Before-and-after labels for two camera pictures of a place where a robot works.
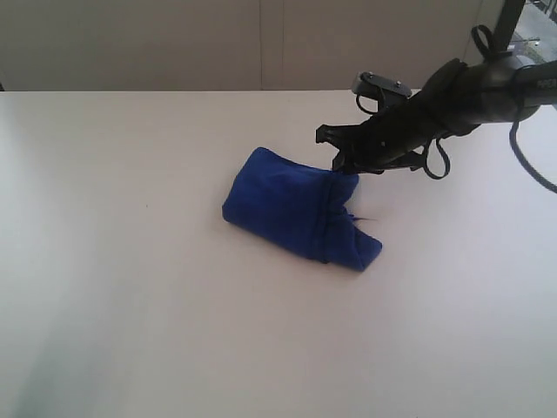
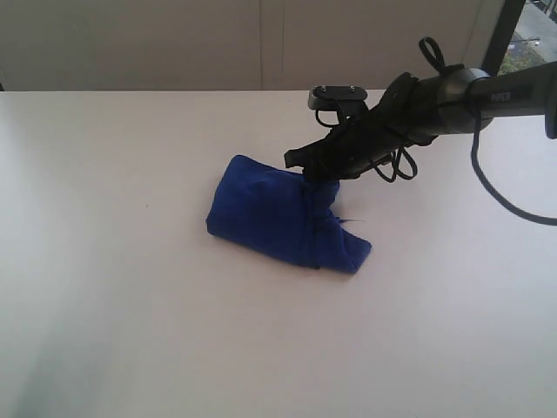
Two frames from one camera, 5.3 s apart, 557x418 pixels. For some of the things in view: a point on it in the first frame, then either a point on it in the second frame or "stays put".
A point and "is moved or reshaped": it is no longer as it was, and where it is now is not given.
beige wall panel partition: x=236 y=45 stays put
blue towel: x=302 y=204 is moved or reshaped
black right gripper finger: x=351 y=158 → x=321 y=173
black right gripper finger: x=350 y=137 → x=306 y=157
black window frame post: x=508 y=19 stays put
